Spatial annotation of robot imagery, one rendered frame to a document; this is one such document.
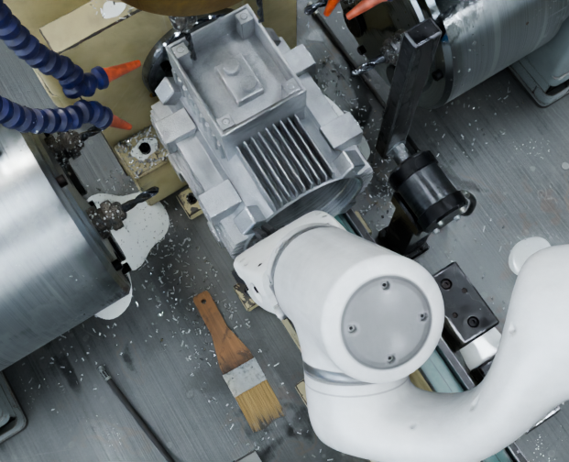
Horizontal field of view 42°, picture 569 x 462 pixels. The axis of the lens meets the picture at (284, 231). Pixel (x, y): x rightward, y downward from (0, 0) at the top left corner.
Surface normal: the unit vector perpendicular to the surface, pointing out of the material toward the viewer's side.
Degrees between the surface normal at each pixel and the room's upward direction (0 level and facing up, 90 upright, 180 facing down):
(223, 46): 0
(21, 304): 58
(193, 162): 0
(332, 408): 43
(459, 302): 0
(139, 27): 90
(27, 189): 13
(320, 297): 67
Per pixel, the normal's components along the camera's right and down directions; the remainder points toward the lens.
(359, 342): 0.17, 0.19
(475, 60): 0.49, 0.65
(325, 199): -0.55, 0.08
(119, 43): 0.53, 0.81
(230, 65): -0.02, -0.29
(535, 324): -0.75, -0.08
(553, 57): -0.84, 0.51
